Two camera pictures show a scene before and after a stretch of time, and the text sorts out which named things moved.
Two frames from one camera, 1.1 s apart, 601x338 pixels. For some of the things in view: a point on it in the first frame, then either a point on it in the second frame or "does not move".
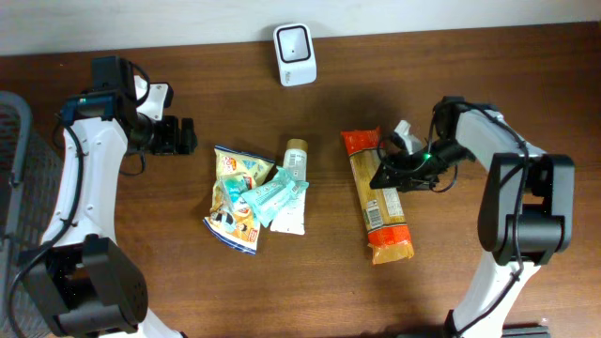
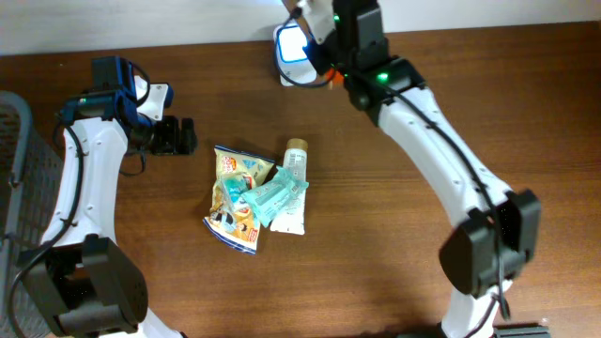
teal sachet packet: x=268 y=199 does not move
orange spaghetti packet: x=388 y=231 to x=335 y=76
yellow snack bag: x=231 y=220 does not move
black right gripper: x=404 y=168 to x=317 y=57
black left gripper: x=170 y=135 does not move
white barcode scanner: x=296 y=53 does not move
